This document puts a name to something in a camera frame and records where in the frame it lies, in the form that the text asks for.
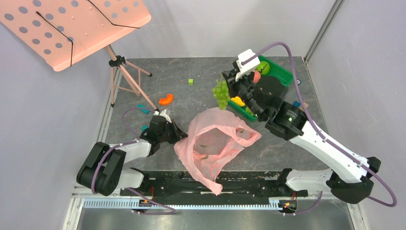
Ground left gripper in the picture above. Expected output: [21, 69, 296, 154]
[158, 119, 188, 144]

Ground yellow fake corn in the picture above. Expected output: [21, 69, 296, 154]
[231, 96, 246, 107]

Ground green fake grapes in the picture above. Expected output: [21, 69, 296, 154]
[212, 80, 230, 110]

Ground pink plastic bag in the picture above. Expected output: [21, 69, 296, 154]
[174, 107, 261, 196]

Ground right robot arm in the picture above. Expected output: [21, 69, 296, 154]
[222, 70, 381, 204]

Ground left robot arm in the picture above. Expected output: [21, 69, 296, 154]
[76, 115, 188, 196]

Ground pink fake peach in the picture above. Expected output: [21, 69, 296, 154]
[253, 70, 261, 84]

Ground green fake starfruit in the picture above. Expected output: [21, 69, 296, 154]
[245, 107, 254, 116]

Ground green fake melon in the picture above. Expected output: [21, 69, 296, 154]
[256, 61, 271, 76]

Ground green plastic tray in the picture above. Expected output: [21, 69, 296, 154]
[227, 55, 294, 123]

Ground orange arch block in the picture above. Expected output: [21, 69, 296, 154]
[159, 94, 174, 105]

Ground teal long block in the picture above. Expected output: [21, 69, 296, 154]
[137, 104, 150, 114]

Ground blue toy brick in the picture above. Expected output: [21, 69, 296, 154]
[293, 101, 301, 107]

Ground pink music stand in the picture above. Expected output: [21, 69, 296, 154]
[0, 0, 151, 96]

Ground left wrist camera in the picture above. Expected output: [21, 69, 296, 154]
[154, 109, 172, 123]

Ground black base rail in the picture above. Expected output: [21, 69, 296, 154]
[137, 171, 308, 205]

